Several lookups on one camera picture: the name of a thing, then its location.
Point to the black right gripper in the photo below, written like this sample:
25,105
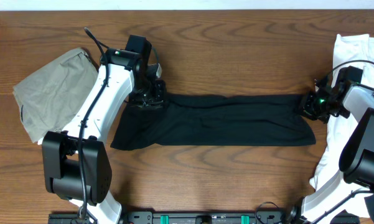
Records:
308,106

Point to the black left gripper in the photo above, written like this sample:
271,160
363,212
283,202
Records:
147,101

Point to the black polo shirt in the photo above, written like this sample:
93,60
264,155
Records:
213,120

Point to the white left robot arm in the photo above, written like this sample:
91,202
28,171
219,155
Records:
76,165

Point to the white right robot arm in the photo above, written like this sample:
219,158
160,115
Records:
355,175

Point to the white garment pile right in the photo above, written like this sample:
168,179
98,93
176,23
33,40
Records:
354,49

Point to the folded white garment under khaki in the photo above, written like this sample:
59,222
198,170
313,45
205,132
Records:
40,141

